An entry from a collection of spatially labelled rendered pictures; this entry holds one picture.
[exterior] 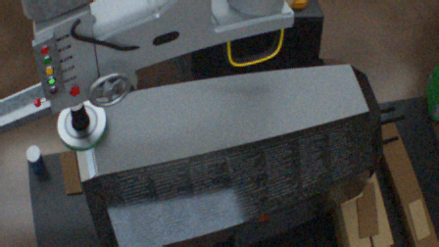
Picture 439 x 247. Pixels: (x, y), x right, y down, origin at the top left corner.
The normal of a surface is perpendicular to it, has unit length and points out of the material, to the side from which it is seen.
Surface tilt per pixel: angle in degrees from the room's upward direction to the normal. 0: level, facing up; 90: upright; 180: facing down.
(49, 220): 0
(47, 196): 0
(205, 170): 45
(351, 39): 0
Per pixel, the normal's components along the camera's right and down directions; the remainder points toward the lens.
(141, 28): 0.37, 0.77
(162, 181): 0.20, 0.18
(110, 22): -0.05, -0.53
